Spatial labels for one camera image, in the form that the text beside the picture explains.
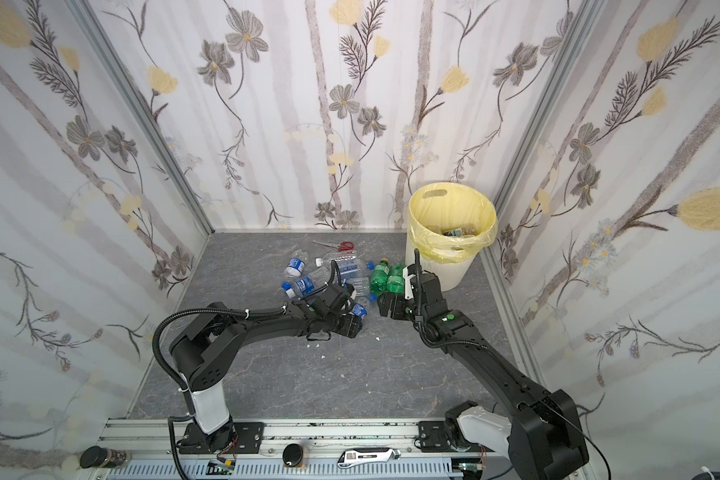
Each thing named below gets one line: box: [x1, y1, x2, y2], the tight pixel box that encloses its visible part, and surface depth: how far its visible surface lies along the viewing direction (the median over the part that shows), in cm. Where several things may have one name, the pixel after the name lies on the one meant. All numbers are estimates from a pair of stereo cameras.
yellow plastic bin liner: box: [408, 182, 498, 264], surface depth 97 cm
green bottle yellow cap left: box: [370, 257, 390, 295], surface depth 103 cm
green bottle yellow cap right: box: [386, 264, 405, 294], surface depth 101 cm
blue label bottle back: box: [284, 249, 308, 278], surface depth 106 cm
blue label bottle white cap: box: [353, 280, 377, 301], surface depth 100 cm
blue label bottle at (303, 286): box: [281, 275, 320, 299], surface depth 100 cm
